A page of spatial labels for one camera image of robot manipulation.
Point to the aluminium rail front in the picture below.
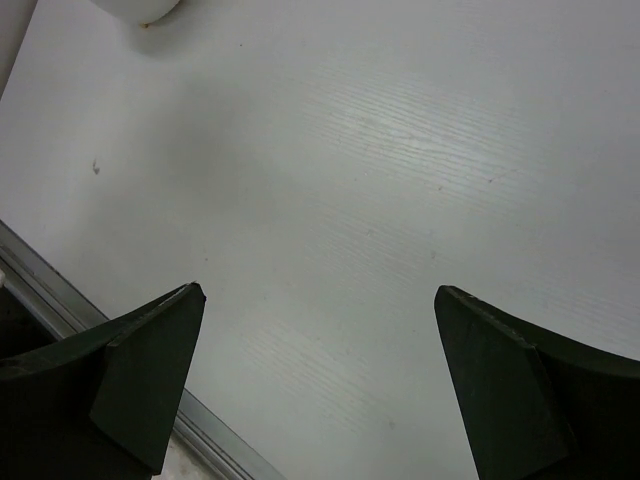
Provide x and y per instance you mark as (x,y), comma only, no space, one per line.
(63,310)

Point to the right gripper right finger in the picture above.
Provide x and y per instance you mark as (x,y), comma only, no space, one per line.
(536,404)

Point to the white round divided container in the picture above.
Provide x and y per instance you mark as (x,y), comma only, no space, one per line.
(137,11)

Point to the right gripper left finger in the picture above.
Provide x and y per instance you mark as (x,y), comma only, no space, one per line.
(99,404)

